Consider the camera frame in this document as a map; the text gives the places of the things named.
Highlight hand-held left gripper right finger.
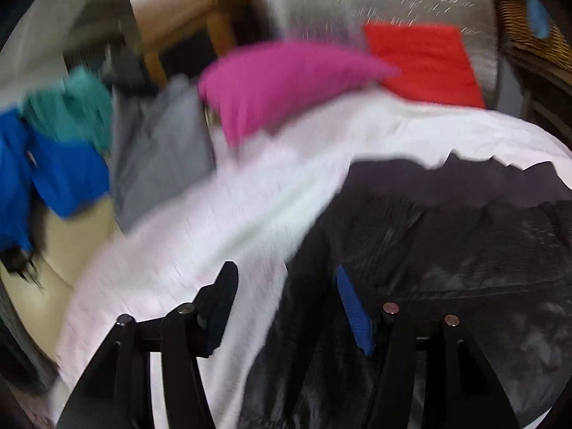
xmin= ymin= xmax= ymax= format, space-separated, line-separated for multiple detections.
xmin=336 ymin=265 xmax=521 ymax=429

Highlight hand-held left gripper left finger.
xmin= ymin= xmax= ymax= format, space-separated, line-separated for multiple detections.
xmin=56 ymin=261 xmax=240 ymax=429

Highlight black puffer jacket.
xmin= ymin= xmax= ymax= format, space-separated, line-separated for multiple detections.
xmin=237 ymin=152 xmax=572 ymax=429

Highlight white blanket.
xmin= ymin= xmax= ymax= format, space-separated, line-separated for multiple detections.
xmin=49 ymin=89 xmax=572 ymax=429

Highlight beige sofa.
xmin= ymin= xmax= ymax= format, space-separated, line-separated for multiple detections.
xmin=0 ymin=197 xmax=121 ymax=358

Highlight grey garment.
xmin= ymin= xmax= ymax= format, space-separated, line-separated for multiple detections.
xmin=109 ymin=76 xmax=217 ymax=233

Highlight blue garment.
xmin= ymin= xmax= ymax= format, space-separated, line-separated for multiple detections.
xmin=0 ymin=107 xmax=112 ymax=255

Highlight pink pillow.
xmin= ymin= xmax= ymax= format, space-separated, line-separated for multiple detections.
xmin=197 ymin=40 xmax=400 ymax=148

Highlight teal garment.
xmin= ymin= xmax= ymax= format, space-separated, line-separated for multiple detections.
xmin=20 ymin=66 xmax=114 ymax=157

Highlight red pillow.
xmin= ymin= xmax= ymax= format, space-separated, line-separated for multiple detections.
xmin=363 ymin=24 xmax=488 ymax=110

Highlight wooden table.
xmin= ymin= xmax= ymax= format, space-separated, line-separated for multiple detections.
xmin=505 ymin=49 xmax=572 ymax=144

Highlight silver foil panel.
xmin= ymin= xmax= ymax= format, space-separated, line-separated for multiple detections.
xmin=246 ymin=0 xmax=501 ymax=103

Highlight wicker basket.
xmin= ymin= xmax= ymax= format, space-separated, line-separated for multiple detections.
xmin=492 ymin=0 xmax=572 ymax=72

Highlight blue cloth in basket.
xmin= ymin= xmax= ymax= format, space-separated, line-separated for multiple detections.
xmin=525 ymin=0 xmax=551 ymax=40

